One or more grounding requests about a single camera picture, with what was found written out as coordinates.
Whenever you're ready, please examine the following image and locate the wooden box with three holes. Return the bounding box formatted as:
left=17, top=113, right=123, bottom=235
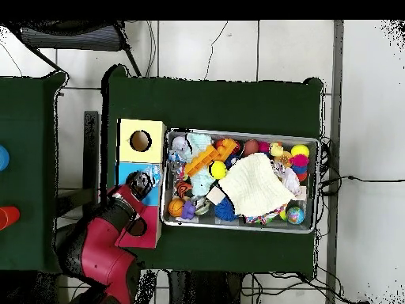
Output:
left=113, top=118, right=168, bottom=249

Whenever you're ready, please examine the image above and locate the small orange basketball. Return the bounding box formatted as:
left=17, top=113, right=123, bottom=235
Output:
left=167, top=198, right=185, bottom=218

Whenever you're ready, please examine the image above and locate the cream knitted cloth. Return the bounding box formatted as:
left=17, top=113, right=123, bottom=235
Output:
left=218, top=152, right=297, bottom=218

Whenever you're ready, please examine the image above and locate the black chair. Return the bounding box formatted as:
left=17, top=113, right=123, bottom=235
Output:
left=12, top=20, right=142, bottom=77

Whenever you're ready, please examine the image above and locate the shallow wire mesh bin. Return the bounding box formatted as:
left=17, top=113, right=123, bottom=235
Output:
left=160, top=127, right=320, bottom=234

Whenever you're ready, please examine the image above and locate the blue cup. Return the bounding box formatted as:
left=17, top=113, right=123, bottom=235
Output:
left=0, top=145, right=10, bottom=173

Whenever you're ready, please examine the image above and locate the orange tiger striped toy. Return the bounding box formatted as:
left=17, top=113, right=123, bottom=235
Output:
left=175, top=180, right=194, bottom=199

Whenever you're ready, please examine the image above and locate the purple toy block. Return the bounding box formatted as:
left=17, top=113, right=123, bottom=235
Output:
left=182, top=200, right=198, bottom=221

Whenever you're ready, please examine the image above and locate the dark green side table cloth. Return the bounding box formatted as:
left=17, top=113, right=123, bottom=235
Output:
left=0, top=70, right=73, bottom=274

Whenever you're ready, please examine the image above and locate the black upright panel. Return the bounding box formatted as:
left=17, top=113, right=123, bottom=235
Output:
left=82, top=110, right=100, bottom=223

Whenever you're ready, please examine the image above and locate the black cable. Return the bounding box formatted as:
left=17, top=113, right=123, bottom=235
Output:
left=317, top=174, right=405, bottom=196

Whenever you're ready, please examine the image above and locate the yellow smiley ball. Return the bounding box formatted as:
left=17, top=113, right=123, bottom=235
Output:
left=209, top=160, right=228, bottom=180

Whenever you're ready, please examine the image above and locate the orange cup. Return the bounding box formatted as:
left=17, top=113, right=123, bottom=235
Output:
left=0, top=206, right=21, bottom=231

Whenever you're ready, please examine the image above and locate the orange toy building brick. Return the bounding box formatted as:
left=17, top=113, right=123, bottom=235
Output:
left=184, top=138, right=237, bottom=177

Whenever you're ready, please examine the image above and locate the light blue knitted cloth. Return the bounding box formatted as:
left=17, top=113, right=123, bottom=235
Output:
left=186, top=132, right=217, bottom=197

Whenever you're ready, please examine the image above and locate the dented silver can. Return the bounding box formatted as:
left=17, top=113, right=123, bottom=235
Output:
left=193, top=196, right=211, bottom=216

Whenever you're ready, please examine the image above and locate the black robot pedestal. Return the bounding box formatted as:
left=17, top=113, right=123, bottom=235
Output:
left=168, top=270, right=244, bottom=304

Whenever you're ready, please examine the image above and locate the globe print ball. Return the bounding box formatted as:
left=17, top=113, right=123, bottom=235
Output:
left=286, top=206, right=305, bottom=225

